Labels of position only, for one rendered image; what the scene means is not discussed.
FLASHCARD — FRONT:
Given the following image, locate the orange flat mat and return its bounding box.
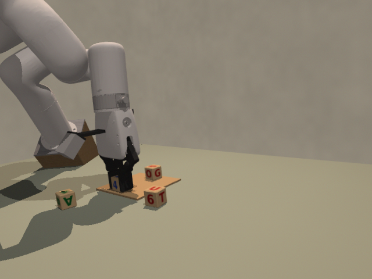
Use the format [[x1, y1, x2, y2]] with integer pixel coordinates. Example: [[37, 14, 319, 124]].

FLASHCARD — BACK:
[[96, 173, 181, 201]]

